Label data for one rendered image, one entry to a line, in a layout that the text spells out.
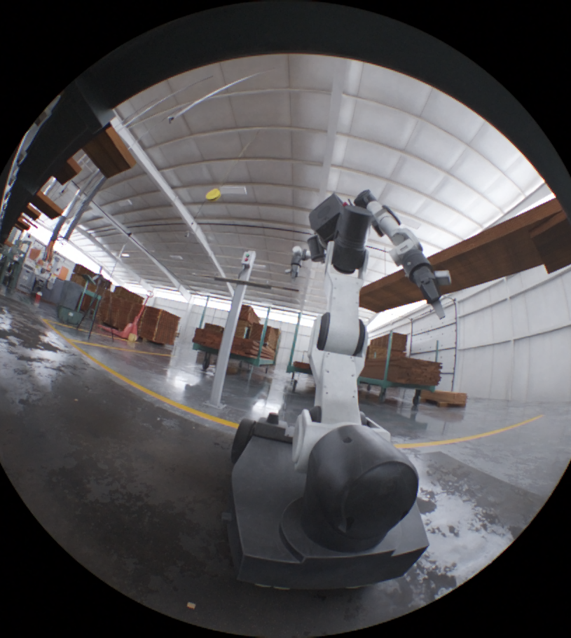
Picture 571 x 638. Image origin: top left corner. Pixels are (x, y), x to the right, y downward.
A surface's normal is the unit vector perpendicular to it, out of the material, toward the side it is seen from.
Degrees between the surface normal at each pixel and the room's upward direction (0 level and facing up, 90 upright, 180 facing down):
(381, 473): 58
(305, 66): 176
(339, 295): 77
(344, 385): 49
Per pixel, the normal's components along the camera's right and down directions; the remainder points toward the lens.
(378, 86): -0.21, 0.97
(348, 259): -0.19, 0.70
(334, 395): 0.10, -0.80
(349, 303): 0.00, -0.44
